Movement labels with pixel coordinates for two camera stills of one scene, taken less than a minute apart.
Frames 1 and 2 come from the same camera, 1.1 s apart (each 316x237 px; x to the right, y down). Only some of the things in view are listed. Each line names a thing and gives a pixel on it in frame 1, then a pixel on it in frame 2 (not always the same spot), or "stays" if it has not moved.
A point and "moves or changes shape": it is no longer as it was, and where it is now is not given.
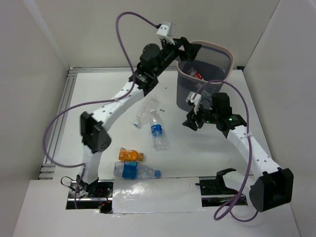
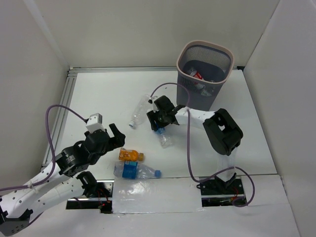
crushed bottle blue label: [134, 170] stays
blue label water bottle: [156, 128] moves or changes shape
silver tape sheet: [139, 195] stays
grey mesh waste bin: [204, 72] stays
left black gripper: [182, 48] to [108, 140]
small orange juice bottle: [130, 155] stays
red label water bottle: [196, 74] stays
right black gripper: [190, 122] to [152, 116]
